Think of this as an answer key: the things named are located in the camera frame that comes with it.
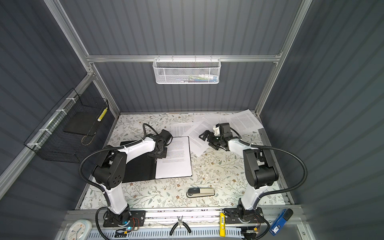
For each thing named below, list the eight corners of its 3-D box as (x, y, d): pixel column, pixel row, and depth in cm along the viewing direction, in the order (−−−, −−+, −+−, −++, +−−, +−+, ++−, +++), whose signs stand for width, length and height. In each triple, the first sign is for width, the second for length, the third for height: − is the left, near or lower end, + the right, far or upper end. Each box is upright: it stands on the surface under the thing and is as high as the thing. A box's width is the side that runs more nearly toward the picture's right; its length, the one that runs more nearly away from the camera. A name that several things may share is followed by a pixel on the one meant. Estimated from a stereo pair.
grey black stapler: (186, 197, 82) (186, 195, 78) (186, 190, 84) (186, 187, 80) (214, 197, 82) (215, 195, 78) (213, 190, 84) (214, 187, 80)
